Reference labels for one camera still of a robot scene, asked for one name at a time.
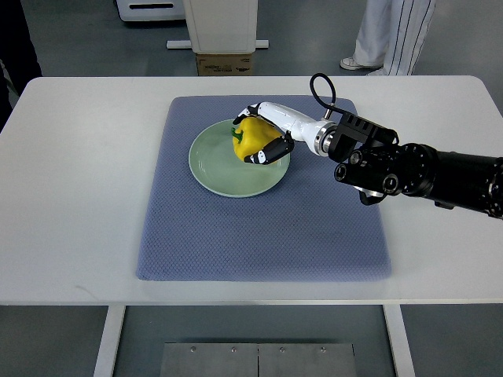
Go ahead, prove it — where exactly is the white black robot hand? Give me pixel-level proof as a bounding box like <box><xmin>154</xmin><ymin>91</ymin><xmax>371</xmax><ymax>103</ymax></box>
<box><xmin>233</xmin><ymin>102</ymin><xmax>335</xmax><ymax>165</ymax></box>

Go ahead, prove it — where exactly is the white pedestal column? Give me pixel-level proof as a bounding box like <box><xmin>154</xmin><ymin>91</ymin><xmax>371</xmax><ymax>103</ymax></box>
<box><xmin>166</xmin><ymin>0</ymin><xmax>269</xmax><ymax>54</ymax></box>

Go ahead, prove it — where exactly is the white table leg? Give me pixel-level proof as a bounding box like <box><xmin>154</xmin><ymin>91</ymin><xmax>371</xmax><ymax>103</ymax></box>
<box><xmin>94</xmin><ymin>305</ymin><xmax>126</xmax><ymax>377</ymax></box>
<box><xmin>383</xmin><ymin>304</ymin><xmax>416</xmax><ymax>377</ymax></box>

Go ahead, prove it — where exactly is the light green plate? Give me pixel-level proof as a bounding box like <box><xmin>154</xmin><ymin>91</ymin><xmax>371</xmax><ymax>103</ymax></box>
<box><xmin>189</xmin><ymin>119</ymin><xmax>290</xmax><ymax>198</ymax></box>

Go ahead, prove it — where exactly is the blue quilted mat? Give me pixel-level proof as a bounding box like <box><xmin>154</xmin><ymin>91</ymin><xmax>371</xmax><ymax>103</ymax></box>
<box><xmin>137</xmin><ymin>95</ymin><xmax>391</xmax><ymax>282</ymax></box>

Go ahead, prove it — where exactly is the person in striped trousers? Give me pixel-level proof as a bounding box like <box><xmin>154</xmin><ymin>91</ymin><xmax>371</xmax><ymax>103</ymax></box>
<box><xmin>340</xmin><ymin>0</ymin><xmax>436</xmax><ymax>76</ymax></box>

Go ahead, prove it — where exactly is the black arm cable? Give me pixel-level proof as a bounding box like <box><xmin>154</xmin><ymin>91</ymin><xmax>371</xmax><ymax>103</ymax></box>
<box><xmin>309</xmin><ymin>73</ymin><xmax>337</xmax><ymax>119</ymax></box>

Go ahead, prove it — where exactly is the person in dark clothes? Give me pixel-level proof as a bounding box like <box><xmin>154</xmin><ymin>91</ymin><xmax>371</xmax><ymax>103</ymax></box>
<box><xmin>0</xmin><ymin>0</ymin><xmax>43</xmax><ymax>130</ymax></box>

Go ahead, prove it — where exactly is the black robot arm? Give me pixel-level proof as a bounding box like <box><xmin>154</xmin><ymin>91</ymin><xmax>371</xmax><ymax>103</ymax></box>
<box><xmin>314</xmin><ymin>112</ymin><xmax>502</xmax><ymax>218</ymax></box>

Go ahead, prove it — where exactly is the cardboard box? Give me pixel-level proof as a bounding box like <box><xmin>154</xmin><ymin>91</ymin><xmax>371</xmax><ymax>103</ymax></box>
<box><xmin>196</xmin><ymin>53</ymin><xmax>253</xmax><ymax>76</ymax></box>

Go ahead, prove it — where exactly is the yellow bell pepper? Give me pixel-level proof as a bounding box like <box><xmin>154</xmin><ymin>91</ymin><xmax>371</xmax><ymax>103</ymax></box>
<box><xmin>231</xmin><ymin>117</ymin><xmax>282</xmax><ymax>161</ymax></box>

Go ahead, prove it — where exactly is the left white table leg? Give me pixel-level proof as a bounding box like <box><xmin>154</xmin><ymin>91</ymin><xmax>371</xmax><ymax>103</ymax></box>
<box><xmin>94</xmin><ymin>305</ymin><xmax>126</xmax><ymax>377</ymax></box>

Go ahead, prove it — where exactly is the white machine base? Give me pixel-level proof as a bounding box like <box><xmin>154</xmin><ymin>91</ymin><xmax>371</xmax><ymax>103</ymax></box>
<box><xmin>116</xmin><ymin>0</ymin><xmax>185</xmax><ymax>22</ymax></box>

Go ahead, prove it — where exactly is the right white table leg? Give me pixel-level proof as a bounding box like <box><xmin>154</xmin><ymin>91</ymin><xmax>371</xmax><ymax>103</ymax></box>
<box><xmin>383</xmin><ymin>304</ymin><xmax>416</xmax><ymax>377</ymax></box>

